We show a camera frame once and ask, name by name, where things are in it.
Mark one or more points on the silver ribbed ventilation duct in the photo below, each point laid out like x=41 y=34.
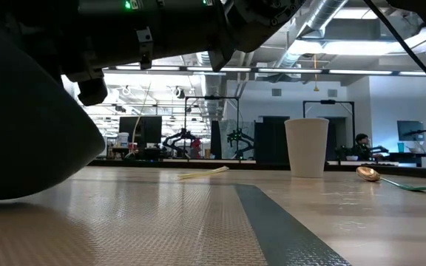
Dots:
x=208 y=59

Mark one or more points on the black partition panel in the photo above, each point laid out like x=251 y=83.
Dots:
x=272 y=140

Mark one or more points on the white ribbed paper cup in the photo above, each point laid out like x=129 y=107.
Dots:
x=306 y=147

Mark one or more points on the dark green bowl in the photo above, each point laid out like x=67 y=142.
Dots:
x=28 y=125

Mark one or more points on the black table edge rail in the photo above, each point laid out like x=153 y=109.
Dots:
x=216 y=163

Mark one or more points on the teal cup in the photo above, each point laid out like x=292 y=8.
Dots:
x=401 y=147

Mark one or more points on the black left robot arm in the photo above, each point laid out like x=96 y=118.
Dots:
x=198 y=26

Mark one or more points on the silver slanted ventilation duct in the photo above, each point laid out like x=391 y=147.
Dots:
x=318 y=22

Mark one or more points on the wall mounted screen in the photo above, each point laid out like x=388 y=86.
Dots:
x=409 y=130

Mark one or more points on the yellow hanging pendant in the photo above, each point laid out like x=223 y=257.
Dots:
x=315 y=86

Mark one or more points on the beige woven placemat grey stripe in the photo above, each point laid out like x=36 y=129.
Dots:
x=142 y=225

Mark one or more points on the white bucket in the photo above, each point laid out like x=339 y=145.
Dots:
x=123 y=140

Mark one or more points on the red background object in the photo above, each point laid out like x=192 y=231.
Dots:
x=196 y=147

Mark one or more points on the long ceiling light bar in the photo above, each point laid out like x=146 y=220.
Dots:
x=290 y=70

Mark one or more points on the black metal frame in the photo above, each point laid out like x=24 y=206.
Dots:
x=211 y=98
x=328 y=102

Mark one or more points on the wooden chopsticks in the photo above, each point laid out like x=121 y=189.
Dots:
x=203 y=173

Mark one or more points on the person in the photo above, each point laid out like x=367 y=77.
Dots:
x=361 y=146

